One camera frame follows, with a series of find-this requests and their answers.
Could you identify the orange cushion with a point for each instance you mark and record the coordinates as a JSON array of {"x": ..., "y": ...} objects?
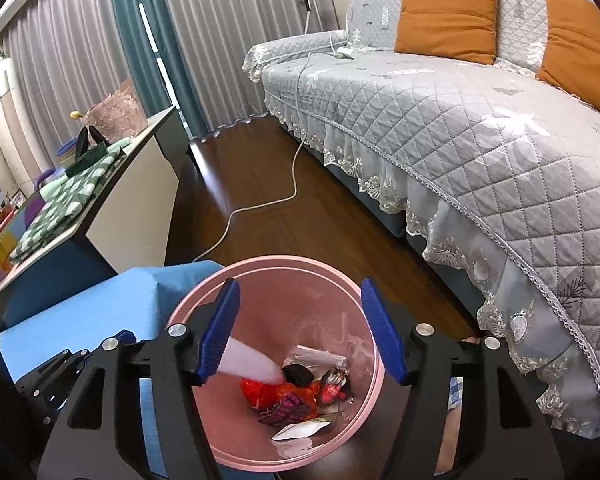
[
  {"x": 575, "y": 45},
  {"x": 447, "y": 17}
]

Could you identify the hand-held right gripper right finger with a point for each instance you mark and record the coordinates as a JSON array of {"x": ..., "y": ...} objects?
[{"x": 382, "y": 335}]

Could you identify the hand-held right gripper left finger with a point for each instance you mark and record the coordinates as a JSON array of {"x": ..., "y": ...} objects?
[{"x": 217, "y": 335}]

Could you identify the white pouch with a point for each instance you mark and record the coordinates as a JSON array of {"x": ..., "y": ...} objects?
[{"x": 300, "y": 430}]

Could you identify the white standing air conditioner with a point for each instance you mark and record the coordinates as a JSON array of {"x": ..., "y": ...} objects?
[{"x": 7, "y": 105}]

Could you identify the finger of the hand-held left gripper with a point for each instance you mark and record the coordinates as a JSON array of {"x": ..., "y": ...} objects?
[{"x": 122, "y": 335}]

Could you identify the yellow artificial flower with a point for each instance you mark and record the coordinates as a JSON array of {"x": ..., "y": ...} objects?
[{"x": 75, "y": 116}]

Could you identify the grey curtain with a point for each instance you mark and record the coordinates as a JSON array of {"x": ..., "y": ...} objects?
[
  {"x": 55, "y": 60},
  {"x": 240, "y": 25}
]

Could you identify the person's leg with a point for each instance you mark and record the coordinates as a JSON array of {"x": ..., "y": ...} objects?
[{"x": 452, "y": 440}]

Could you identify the pink lace basket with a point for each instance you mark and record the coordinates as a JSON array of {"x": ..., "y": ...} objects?
[{"x": 115, "y": 112}]

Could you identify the red black candy wrapper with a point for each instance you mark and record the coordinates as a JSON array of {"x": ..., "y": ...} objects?
[{"x": 335, "y": 384}]

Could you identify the person's foot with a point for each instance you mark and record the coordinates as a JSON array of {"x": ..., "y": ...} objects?
[{"x": 469, "y": 340}]

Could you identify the pink plastic bin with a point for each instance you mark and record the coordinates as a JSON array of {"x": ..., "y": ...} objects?
[{"x": 300, "y": 300}]

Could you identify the teal curtain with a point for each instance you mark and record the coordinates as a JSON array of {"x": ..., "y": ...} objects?
[{"x": 150, "y": 35}]

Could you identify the stack of plastic bowls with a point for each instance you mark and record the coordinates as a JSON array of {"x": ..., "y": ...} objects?
[{"x": 65, "y": 152}]

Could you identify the green checked cloth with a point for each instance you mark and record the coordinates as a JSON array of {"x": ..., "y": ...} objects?
[{"x": 55, "y": 205}]

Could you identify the white power strip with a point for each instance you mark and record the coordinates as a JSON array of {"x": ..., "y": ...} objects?
[{"x": 345, "y": 53}]

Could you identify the dark coffee table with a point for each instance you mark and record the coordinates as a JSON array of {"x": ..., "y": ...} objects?
[{"x": 125, "y": 220}]

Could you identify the purple checked wrapper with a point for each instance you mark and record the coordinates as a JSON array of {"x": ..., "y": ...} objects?
[{"x": 285, "y": 408}]

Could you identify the grey quilted sofa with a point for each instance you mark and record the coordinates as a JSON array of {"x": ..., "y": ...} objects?
[{"x": 455, "y": 150}]

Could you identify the mint green folded cloth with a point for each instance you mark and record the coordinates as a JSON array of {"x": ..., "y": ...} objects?
[{"x": 60, "y": 187}]

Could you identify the colourful tin box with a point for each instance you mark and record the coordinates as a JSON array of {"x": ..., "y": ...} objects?
[{"x": 0, "y": 252}]

